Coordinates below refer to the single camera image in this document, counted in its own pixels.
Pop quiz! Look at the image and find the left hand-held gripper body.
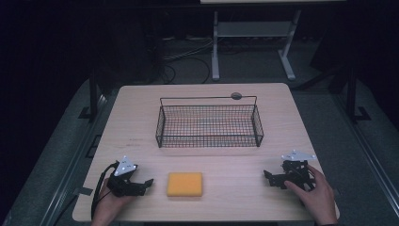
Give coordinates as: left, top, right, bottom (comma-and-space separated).
106, 155, 140, 198

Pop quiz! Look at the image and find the person's right hand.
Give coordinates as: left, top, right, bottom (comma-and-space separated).
283, 164, 339, 226

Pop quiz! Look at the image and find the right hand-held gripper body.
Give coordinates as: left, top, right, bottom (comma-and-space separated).
279, 149, 317, 192

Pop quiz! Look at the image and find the person's left hand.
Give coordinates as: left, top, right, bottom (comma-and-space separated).
90, 178, 136, 226

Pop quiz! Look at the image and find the black metal stand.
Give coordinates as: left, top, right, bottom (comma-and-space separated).
344, 64, 372, 123
78, 67, 103, 121

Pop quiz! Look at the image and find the black wire mesh basket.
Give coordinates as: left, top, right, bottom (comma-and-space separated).
154, 95, 265, 149

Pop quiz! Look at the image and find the yellow sponge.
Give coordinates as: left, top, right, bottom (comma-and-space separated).
166, 171, 204, 198

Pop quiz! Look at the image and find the bundle of floor cables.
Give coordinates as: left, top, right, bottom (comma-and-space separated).
153, 36, 215, 85

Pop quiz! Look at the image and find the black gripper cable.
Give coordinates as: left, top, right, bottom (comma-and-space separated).
90, 162, 120, 220

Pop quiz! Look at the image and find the white metal desk frame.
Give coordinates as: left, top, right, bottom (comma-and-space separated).
211, 8, 303, 82

